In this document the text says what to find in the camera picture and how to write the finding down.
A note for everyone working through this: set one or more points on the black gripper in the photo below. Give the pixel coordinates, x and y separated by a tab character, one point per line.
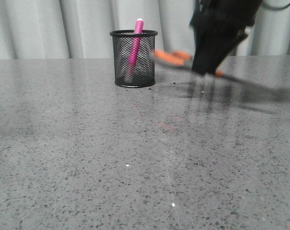
213	46

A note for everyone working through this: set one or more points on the orange grey scissors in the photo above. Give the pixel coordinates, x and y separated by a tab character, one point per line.
183	60

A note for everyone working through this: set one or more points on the pink marker pen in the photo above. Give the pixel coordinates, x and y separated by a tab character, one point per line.
132	60

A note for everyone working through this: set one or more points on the black mesh pen cup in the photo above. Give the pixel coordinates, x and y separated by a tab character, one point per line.
144	71

